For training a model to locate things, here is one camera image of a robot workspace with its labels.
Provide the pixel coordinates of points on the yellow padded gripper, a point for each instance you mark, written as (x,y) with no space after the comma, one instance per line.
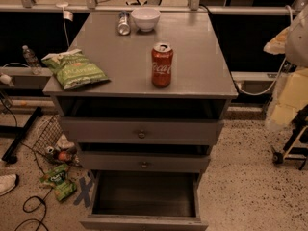
(297,43)

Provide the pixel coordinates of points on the grey bottom drawer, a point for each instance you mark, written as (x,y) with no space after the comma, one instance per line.
(144,201)

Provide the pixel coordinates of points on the grey drawer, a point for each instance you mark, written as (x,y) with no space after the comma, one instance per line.
(144,201)
(144,157)
(142,131)

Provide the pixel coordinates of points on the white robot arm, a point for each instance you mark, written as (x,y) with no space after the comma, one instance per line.
(292,42)

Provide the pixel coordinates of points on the grey drawer cabinet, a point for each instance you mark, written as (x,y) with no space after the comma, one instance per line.
(201,86)

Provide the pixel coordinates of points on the grey middle drawer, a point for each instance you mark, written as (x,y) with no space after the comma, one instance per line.
(144,157)

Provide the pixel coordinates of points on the grey top drawer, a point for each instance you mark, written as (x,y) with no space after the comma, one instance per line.
(142,131)

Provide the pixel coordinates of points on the black wheeled cart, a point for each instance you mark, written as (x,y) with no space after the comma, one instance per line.
(299,136)

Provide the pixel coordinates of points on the red cola can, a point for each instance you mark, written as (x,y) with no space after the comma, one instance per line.
(162,55)

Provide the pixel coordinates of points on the white bowl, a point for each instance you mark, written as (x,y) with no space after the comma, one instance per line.
(145,18)

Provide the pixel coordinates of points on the silver can lying down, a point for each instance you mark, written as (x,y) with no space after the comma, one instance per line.
(123,26)

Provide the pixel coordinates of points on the green jalapeno chip bag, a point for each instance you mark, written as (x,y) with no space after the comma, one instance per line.
(73,69)

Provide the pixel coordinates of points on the grey tape cross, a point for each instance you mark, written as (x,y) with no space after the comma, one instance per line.
(84,195)

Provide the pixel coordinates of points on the green chip bag on floor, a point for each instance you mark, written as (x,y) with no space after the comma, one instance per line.
(56,178)

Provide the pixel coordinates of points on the clear water bottle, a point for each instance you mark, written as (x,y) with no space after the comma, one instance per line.
(31,59)

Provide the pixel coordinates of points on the black table leg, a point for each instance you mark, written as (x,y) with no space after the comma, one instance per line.
(19,134)

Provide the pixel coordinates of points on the white shoe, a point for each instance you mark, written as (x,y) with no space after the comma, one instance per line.
(8,183)

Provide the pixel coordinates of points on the grey wall ledge right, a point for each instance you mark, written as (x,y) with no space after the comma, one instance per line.
(254,83)

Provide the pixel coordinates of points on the grey wall ledge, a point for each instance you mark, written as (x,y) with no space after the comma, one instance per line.
(254,83)
(23,78)

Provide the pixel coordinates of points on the metal railing frame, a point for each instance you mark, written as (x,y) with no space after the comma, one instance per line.
(154,0)

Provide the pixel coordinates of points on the wire basket with trash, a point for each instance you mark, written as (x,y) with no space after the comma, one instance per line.
(53,146)

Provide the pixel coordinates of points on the grey wall ledge left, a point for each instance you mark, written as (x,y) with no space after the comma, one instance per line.
(23,78)

